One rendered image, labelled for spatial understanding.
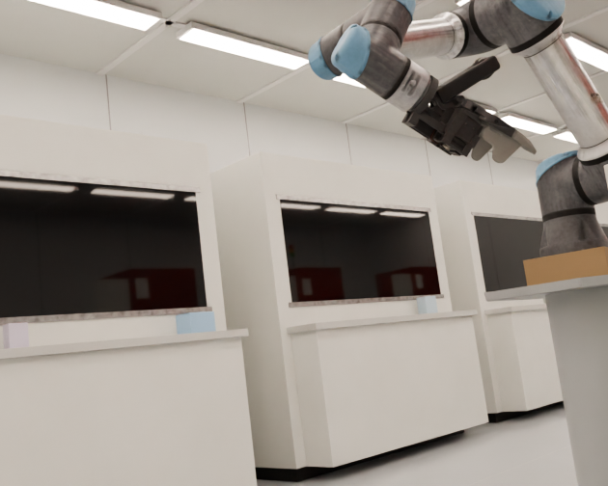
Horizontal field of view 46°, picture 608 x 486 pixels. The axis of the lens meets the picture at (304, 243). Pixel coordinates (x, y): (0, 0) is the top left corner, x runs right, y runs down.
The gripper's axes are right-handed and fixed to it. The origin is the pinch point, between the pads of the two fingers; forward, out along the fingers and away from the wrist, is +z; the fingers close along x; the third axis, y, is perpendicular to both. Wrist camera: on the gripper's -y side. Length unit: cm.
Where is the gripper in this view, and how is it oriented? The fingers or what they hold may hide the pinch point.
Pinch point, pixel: (519, 146)
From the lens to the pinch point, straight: 126.8
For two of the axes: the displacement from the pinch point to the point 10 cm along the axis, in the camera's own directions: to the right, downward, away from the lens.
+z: 8.4, 4.8, 2.4
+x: 1.9, 1.6, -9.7
